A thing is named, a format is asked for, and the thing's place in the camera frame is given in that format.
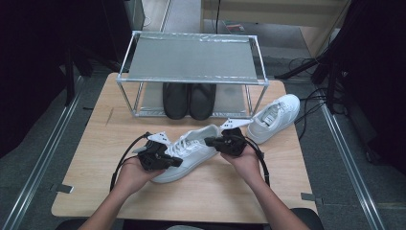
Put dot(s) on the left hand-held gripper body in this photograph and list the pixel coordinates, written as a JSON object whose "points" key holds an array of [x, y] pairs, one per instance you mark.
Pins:
{"points": [[153, 156]]}

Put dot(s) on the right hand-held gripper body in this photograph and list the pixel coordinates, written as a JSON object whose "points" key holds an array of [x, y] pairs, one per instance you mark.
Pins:
{"points": [[234, 143]]}

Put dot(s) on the white lace-up sneaker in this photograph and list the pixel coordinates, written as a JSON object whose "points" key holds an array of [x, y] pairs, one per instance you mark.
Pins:
{"points": [[191, 156], [284, 110]]}

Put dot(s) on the metal frame shoe rack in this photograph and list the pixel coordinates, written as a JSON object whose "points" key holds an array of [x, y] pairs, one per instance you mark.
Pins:
{"points": [[191, 57]]}

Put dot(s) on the person's right hand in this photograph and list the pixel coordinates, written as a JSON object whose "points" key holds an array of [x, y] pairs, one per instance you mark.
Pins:
{"points": [[247, 164]]}

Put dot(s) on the person's left hand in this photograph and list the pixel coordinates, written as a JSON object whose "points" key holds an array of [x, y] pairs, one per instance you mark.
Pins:
{"points": [[132, 177]]}

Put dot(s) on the grey tape tab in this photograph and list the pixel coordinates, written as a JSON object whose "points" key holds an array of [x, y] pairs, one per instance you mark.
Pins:
{"points": [[311, 197], [62, 188]]}

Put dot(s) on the black tripod stand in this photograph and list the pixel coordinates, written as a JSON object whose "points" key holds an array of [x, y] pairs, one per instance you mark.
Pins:
{"points": [[297, 68]]}

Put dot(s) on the red printed paper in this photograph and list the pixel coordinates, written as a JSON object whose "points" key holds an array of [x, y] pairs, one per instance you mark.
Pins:
{"points": [[235, 27]]}

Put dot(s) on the light wooden cabinet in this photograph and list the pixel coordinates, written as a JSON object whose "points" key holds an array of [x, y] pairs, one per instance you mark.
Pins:
{"points": [[271, 12]]}

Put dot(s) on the black curtain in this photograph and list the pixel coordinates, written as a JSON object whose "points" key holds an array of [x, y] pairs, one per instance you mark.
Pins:
{"points": [[32, 64], [376, 64]]}

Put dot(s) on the metal floor rail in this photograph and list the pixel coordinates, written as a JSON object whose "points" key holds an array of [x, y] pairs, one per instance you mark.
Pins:
{"points": [[41, 159], [351, 166]]}

